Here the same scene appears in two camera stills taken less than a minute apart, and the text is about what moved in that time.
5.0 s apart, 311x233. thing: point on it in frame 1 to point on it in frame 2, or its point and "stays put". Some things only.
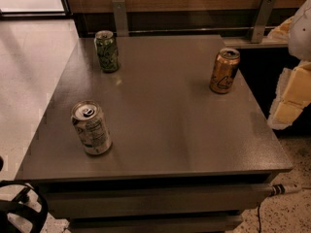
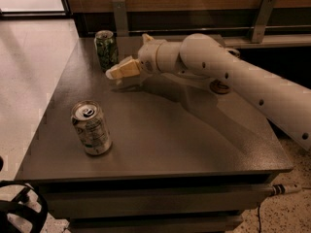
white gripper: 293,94 to 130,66
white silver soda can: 91,127 stays put
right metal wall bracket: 266,7 stays put
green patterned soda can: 106,46 stays put
